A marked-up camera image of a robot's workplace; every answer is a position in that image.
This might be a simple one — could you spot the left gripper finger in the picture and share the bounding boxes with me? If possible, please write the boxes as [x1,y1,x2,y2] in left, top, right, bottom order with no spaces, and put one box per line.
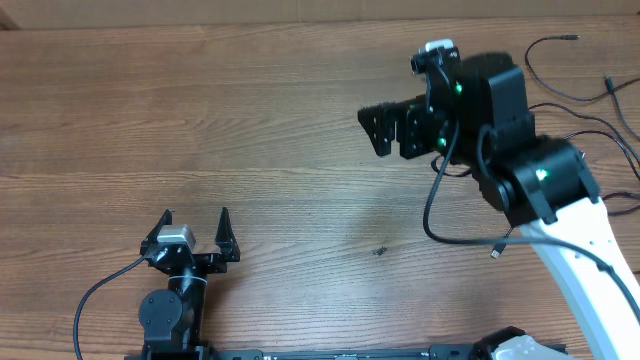
[215,207,240,262]
[140,209,173,255]

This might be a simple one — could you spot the black USB cable bundle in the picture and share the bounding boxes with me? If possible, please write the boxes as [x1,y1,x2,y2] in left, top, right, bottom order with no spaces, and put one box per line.
[489,102,640,260]

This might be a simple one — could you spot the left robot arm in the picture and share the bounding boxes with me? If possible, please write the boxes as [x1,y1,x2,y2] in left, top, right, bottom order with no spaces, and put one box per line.
[138,208,241,359]

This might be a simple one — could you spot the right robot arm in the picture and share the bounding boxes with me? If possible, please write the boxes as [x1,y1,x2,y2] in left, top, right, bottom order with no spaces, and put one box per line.
[358,47,639,359]

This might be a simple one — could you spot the small black debris piece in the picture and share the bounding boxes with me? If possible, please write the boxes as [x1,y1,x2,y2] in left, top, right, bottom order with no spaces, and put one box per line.
[373,247,388,256]

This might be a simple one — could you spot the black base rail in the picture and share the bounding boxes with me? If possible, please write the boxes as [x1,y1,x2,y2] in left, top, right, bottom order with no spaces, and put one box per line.
[124,327,569,360]

